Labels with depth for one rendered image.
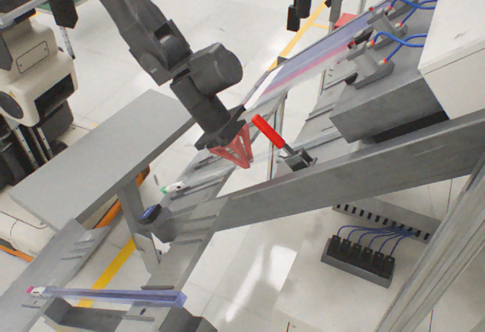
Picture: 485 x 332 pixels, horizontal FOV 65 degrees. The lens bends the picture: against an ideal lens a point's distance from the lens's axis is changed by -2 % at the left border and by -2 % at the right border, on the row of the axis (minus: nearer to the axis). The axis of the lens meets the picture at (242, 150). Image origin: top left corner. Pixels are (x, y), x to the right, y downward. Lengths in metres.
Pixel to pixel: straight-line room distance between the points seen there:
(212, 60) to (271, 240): 1.22
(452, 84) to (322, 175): 0.19
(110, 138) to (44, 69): 0.29
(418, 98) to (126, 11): 0.43
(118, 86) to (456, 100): 2.36
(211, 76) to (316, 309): 0.56
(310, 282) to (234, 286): 0.71
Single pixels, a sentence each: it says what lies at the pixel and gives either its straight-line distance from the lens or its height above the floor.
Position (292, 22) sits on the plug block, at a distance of 0.73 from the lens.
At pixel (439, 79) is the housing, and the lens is 0.43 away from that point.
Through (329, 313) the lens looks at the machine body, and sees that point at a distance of 0.92.
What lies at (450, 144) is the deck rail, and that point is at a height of 1.18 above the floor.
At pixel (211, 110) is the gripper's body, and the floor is 1.04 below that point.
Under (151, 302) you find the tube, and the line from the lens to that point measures 0.48.
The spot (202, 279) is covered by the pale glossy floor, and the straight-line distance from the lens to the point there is 1.64.
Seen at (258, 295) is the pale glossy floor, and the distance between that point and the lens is 1.60.
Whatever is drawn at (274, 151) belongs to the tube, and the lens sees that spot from 0.67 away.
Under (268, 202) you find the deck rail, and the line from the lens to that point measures 0.61.
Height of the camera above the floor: 1.45
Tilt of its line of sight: 44 degrees down
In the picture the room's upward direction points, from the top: straight up
